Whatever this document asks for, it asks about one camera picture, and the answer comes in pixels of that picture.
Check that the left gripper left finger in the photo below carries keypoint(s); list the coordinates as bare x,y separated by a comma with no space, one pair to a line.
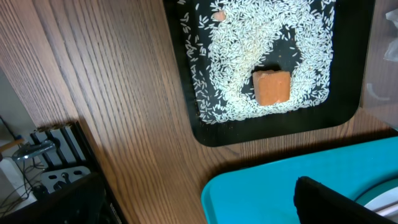
79,202

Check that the rice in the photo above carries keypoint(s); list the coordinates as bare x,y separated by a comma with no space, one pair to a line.
291,35

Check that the orange food cube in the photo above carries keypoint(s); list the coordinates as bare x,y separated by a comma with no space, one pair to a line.
271,87

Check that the teal serving tray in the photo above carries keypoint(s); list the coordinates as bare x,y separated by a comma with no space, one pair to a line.
265,193

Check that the black waste tray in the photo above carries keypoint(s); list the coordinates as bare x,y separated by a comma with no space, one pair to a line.
351,31

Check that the clear plastic bin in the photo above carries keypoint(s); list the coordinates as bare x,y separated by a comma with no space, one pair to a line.
380,82

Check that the white napkin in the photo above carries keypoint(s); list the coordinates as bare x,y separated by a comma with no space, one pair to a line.
391,52

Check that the small orange food crumb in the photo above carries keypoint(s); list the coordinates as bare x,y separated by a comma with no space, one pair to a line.
219,16

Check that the grey-green plate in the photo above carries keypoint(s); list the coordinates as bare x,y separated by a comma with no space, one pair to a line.
381,197

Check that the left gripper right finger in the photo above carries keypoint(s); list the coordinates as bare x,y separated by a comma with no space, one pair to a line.
318,204

